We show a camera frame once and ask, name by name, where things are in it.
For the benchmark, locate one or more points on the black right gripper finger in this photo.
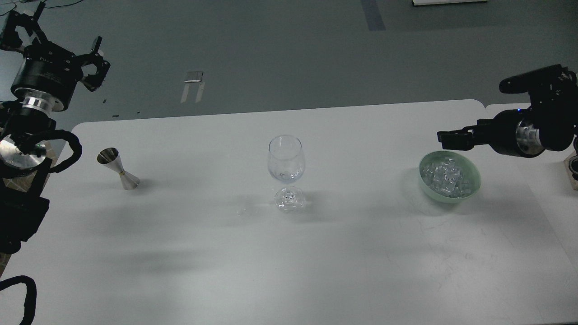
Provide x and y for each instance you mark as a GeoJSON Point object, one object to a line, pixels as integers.
{"type": "Point", "coordinates": [459, 142]}
{"type": "Point", "coordinates": [463, 134]}

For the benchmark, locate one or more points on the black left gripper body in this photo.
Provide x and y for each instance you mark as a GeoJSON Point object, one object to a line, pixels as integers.
{"type": "Point", "coordinates": [48, 70]}

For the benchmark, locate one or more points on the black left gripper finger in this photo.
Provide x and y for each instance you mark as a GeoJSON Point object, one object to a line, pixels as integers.
{"type": "Point", "coordinates": [10, 39]}
{"type": "Point", "coordinates": [93, 81]}

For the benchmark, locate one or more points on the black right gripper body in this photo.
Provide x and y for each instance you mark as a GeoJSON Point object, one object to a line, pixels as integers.
{"type": "Point", "coordinates": [511, 133]}

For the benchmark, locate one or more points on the steel double jigger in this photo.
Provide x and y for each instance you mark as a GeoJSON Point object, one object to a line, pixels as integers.
{"type": "Point", "coordinates": [110, 158]}

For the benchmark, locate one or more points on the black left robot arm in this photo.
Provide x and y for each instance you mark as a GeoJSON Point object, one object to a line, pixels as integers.
{"type": "Point", "coordinates": [32, 148]}

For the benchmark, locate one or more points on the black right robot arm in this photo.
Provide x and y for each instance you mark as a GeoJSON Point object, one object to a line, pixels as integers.
{"type": "Point", "coordinates": [548, 124]}

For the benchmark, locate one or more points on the pile of ice cubes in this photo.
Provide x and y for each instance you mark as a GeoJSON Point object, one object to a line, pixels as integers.
{"type": "Point", "coordinates": [448, 177]}

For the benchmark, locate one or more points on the clear wine glass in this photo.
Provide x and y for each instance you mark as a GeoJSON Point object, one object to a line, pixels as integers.
{"type": "Point", "coordinates": [286, 163]}

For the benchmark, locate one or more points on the green bowl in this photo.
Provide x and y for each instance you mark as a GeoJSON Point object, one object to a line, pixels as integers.
{"type": "Point", "coordinates": [470, 167]}

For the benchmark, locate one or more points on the beige checkered chair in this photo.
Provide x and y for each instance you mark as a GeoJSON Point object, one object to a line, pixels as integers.
{"type": "Point", "coordinates": [23, 184]}

